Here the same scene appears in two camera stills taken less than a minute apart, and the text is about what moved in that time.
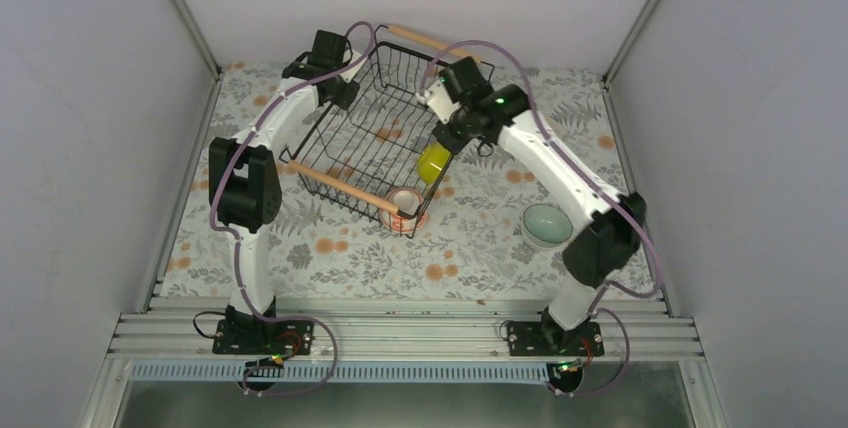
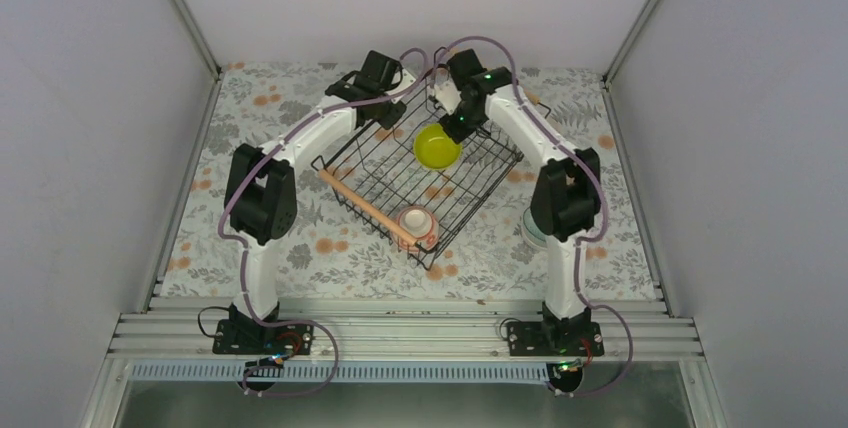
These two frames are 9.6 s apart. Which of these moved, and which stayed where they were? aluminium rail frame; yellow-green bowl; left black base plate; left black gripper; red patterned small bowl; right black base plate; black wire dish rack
Moved: black wire dish rack; red patterned small bowl; yellow-green bowl; left black gripper
Stayed: right black base plate; left black base plate; aluminium rail frame
